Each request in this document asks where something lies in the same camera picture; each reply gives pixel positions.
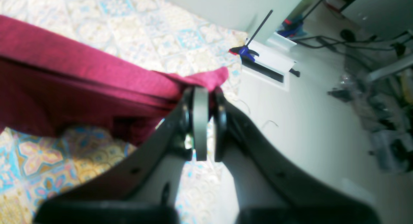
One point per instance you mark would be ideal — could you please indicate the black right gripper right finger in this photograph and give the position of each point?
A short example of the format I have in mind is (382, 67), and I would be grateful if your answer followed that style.
(270, 188)

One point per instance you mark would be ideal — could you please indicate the blue clamp front left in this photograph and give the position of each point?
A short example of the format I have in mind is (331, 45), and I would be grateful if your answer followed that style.
(243, 51)

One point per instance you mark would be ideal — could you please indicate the patterned tablecloth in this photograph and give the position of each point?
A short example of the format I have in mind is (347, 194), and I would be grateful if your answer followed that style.
(154, 34)

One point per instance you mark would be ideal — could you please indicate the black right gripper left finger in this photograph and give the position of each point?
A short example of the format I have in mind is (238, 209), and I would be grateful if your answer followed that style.
(142, 188)

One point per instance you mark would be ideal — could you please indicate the maroon t-shirt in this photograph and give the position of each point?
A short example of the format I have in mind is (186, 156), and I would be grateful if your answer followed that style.
(50, 82)

